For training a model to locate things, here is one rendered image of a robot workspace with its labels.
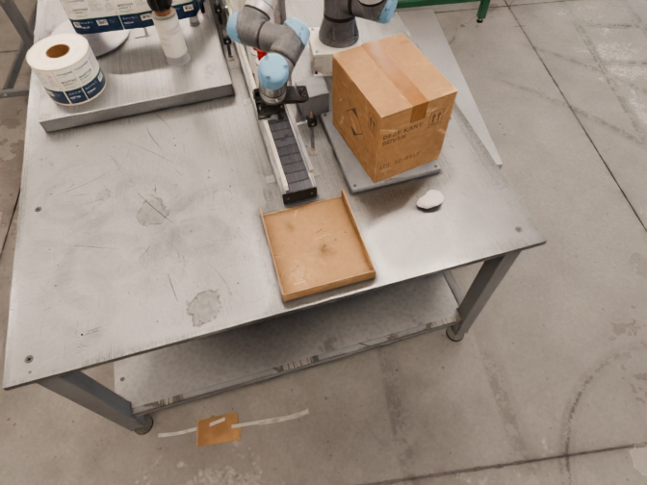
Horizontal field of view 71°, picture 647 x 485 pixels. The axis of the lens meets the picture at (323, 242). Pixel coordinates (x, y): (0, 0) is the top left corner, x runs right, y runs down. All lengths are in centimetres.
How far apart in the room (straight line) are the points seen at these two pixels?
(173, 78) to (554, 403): 197
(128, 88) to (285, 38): 78
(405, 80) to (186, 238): 78
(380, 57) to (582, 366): 156
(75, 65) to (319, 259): 104
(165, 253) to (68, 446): 108
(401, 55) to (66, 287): 116
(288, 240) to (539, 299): 139
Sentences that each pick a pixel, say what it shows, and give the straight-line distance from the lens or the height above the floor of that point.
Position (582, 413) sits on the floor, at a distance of 224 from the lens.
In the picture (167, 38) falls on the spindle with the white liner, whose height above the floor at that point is 99.
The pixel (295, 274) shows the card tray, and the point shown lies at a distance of 128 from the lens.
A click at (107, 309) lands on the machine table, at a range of 137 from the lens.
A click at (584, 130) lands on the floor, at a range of 320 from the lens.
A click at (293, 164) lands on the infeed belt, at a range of 146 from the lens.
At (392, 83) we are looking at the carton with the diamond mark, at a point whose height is 112.
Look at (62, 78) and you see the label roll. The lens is 182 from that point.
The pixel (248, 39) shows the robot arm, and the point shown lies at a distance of 132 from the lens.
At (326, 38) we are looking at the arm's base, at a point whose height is 95.
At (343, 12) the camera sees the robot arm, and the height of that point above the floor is 104.
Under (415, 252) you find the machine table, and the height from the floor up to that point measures 83.
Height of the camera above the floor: 195
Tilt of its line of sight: 58 degrees down
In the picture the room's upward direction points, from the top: 2 degrees counter-clockwise
